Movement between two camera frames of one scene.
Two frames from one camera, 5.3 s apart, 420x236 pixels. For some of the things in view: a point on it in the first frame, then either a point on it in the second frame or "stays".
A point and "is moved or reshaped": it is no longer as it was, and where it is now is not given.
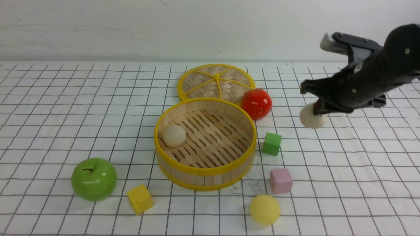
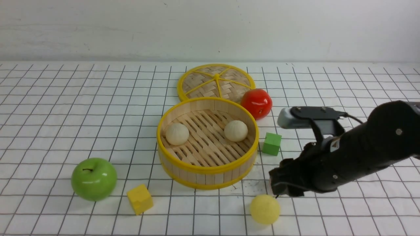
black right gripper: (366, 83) to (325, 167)
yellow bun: (265, 209) stays
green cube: (271, 143) stays
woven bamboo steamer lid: (215, 80) stays
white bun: (310, 120) is moved or reshaped
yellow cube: (140, 199) stays
